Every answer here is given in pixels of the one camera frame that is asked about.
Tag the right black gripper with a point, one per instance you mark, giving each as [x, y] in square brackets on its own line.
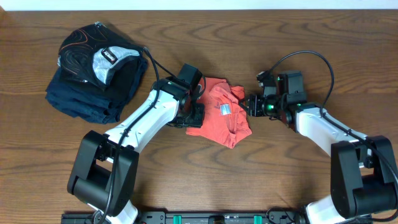
[254, 102]

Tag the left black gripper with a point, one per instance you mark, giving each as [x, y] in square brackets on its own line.
[199, 121]

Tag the red soccer t-shirt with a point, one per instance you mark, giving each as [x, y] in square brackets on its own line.
[225, 122]

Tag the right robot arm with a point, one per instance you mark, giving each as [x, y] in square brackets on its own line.
[363, 176]

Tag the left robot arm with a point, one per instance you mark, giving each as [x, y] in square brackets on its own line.
[105, 168]

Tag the black patterned folded garment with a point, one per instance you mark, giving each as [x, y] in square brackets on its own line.
[92, 54]

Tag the navy blue folded garment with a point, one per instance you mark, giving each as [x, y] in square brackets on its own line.
[84, 100]

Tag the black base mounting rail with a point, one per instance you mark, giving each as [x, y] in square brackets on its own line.
[270, 217]

